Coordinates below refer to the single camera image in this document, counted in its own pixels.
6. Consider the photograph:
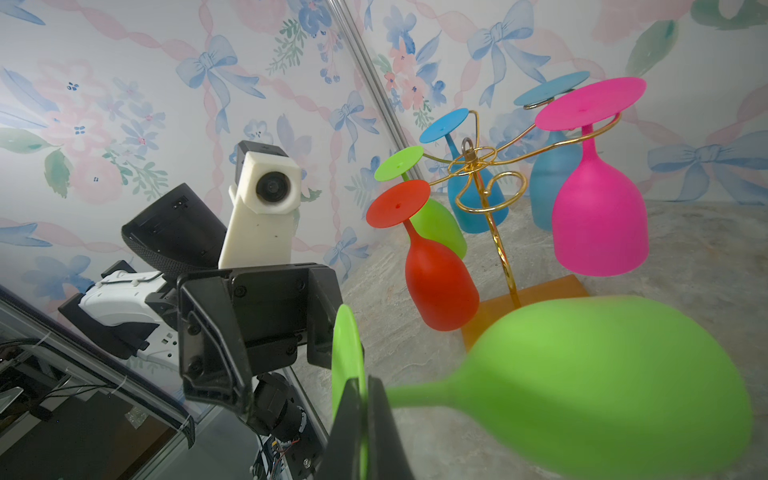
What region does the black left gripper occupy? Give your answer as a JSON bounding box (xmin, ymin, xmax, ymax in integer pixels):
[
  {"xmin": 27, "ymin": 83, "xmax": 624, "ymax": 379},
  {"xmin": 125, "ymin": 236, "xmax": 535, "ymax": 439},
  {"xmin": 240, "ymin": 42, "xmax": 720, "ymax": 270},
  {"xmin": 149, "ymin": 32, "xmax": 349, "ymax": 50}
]
[{"xmin": 177, "ymin": 263, "xmax": 343, "ymax": 414}]

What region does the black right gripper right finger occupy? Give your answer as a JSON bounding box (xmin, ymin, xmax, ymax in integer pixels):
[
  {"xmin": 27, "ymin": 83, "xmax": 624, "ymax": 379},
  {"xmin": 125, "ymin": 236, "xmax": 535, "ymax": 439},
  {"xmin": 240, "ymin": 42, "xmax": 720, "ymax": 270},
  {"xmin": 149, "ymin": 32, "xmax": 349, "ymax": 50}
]
[{"xmin": 367, "ymin": 376, "xmax": 415, "ymax": 480}]

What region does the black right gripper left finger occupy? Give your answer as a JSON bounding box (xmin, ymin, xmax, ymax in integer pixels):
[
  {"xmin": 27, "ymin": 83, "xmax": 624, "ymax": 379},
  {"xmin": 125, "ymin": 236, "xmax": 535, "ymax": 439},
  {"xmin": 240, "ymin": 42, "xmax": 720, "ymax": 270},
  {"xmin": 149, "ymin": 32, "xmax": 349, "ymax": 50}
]
[{"xmin": 315, "ymin": 378, "xmax": 367, "ymax": 480}]

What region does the green wine glass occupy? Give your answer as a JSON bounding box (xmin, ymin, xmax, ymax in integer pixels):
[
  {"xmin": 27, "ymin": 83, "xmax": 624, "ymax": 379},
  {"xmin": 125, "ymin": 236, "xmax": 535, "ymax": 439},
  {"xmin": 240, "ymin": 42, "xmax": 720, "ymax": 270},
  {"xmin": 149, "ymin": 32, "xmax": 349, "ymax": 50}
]
[
  {"xmin": 331, "ymin": 295, "xmax": 754, "ymax": 480},
  {"xmin": 374, "ymin": 146, "xmax": 467, "ymax": 259}
]

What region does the pink wine glass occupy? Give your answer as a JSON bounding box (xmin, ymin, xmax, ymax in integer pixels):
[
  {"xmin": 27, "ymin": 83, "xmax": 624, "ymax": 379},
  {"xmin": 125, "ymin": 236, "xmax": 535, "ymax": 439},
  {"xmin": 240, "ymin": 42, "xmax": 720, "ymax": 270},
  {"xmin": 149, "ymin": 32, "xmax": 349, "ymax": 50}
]
[{"xmin": 535, "ymin": 77, "xmax": 649, "ymax": 277}]

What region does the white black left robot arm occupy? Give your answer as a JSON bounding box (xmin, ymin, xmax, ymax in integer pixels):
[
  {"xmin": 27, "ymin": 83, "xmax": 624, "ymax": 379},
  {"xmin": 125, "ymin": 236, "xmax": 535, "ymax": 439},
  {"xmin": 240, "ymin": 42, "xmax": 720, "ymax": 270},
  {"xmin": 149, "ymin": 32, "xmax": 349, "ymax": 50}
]
[{"xmin": 60, "ymin": 184, "xmax": 342, "ymax": 479}]

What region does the red wine glass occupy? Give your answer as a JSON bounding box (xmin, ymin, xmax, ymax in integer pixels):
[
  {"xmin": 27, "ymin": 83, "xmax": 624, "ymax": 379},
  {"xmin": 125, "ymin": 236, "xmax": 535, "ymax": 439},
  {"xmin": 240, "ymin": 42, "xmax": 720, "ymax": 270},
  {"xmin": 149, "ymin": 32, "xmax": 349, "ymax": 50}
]
[{"xmin": 366, "ymin": 180, "xmax": 480, "ymax": 332}]

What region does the blue wine glass left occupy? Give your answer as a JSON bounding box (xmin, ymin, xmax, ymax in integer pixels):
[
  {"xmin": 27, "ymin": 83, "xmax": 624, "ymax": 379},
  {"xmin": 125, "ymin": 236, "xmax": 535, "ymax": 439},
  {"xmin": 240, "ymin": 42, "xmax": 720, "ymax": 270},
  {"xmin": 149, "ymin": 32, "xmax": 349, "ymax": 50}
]
[{"xmin": 419, "ymin": 108, "xmax": 506, "ymax": 234}]

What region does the blue wine glass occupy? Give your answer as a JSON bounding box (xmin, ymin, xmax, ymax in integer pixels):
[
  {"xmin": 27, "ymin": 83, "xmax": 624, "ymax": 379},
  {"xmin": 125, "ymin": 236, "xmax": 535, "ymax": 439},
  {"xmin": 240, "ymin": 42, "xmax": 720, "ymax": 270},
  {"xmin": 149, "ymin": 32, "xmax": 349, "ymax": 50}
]
[
  {"xmin": 514, "ymin": 71, "xmax": 590, "ymax": 232},
  {"xmin": 419, "ymin": 108, "xmax": 506, "ymax": 234}
]

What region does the blue wine glass right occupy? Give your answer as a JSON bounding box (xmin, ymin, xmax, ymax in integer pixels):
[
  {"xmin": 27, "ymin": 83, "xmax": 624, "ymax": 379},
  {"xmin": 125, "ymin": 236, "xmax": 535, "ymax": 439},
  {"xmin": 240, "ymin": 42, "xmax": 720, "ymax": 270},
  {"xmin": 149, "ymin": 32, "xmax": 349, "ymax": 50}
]
[{"xmin": 514, "ymin": 71, "xmax": 590, "ymax": 232}]

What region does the aluminium corner post left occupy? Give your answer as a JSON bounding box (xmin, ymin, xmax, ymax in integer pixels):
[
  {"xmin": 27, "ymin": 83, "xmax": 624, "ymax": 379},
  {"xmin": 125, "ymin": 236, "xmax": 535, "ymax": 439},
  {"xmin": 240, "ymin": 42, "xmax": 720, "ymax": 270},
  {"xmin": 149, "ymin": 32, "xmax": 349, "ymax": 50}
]
[{"xmin": 327, "ymin": 0, "xmax": 409, "ymax": 150}]

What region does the gold wire rack wooden base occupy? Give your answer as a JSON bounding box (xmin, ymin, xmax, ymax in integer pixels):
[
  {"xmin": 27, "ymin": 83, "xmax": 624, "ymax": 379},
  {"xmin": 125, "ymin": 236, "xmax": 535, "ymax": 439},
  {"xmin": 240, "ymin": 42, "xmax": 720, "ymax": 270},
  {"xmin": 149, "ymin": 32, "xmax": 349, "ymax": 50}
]
[{"xmin": 430, "ymin": 137, "xmax": 589, "ymax": 349}]

